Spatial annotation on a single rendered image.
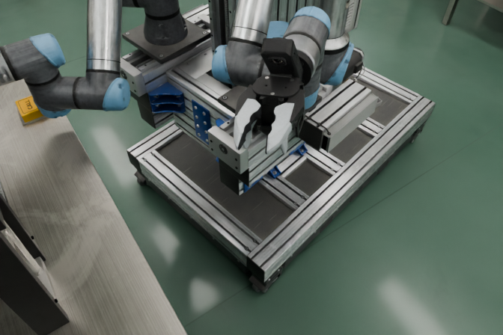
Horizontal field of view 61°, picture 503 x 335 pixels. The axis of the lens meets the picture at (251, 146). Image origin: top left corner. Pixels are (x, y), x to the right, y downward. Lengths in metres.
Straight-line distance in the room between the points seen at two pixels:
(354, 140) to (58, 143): 1.35
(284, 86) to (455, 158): 1.86
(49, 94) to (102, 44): 0.17
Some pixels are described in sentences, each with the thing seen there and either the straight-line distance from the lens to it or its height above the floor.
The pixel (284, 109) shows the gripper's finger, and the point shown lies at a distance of 0.62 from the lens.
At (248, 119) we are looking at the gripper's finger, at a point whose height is 1.24.
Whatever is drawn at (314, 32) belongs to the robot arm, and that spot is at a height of 1.25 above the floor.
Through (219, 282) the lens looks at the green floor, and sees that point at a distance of 1.84.
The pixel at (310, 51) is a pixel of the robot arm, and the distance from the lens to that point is 0.73.
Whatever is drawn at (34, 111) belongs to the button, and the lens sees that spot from 1.22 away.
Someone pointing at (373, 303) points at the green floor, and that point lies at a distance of 1.86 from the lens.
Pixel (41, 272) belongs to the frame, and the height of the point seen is 0.92.
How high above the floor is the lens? 1.66
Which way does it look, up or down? 47 degrees down
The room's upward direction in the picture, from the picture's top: straight up
